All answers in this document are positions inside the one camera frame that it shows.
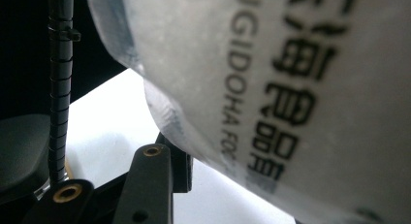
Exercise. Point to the red and white spouted pouch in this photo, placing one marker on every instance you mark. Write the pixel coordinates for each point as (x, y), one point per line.
(194, 56)

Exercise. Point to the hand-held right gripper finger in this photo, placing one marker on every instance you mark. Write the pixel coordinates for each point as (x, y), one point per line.
(182, 175)

